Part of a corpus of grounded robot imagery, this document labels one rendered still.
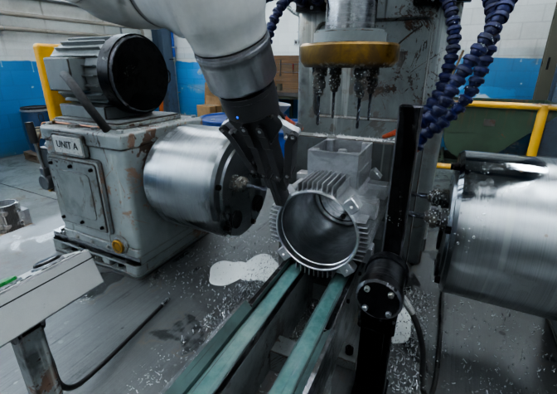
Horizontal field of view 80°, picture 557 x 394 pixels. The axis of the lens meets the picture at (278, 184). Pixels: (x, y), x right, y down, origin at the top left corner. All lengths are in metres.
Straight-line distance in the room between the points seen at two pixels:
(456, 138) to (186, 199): 4.28
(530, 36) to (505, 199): 5.30
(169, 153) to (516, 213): 0.62
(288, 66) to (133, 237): 5.48
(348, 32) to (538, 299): 0.49
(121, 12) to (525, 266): 0.60
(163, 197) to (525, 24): 5.47
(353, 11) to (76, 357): 0.78
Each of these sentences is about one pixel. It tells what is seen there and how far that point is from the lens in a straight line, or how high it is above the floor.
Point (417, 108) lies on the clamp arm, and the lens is 0.48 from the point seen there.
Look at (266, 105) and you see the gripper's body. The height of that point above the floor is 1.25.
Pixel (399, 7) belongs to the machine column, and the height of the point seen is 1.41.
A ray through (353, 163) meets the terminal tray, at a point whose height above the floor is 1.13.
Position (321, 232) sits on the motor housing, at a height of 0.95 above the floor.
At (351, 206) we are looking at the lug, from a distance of 0.57.
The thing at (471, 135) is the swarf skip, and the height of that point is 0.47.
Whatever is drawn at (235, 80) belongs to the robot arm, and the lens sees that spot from 0.40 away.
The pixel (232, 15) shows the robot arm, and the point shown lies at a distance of 0.36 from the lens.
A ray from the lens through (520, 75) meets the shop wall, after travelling 5.81.
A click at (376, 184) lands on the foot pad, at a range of 0.69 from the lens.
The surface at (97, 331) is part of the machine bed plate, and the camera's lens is 0.81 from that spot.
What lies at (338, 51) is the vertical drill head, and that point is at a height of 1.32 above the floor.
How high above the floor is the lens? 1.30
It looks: 20 degrees down
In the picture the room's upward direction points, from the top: straight up
